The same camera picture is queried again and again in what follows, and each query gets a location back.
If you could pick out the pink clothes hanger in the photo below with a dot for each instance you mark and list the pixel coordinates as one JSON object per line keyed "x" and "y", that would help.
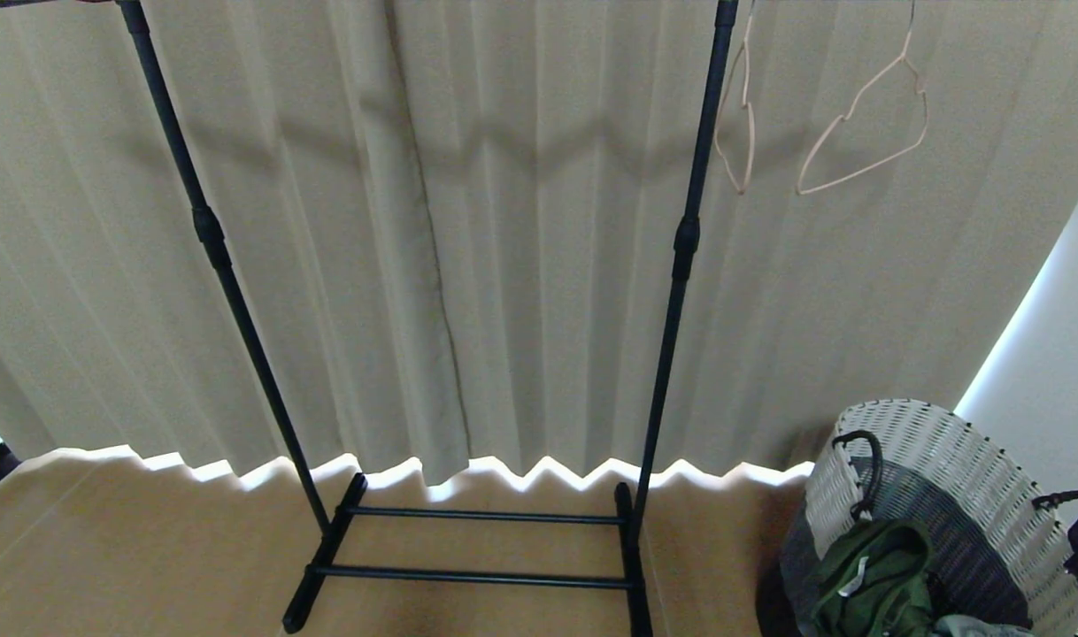
{"x": 741, "y": 188}
{"x": 875, "y": 87}

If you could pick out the black clothes rack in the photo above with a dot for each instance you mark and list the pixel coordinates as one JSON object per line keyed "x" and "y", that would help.
{"x": 685, "y": 239}

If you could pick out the white laundry basket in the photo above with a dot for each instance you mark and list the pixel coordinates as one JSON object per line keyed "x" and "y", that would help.
{"x": 955, "y": 460}

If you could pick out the beige curtain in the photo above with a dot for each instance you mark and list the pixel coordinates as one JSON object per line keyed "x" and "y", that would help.
{"x": 521, "y": 221}

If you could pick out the green garment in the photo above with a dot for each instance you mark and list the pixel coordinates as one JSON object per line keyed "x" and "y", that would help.
{"x": 875, "y": 575}

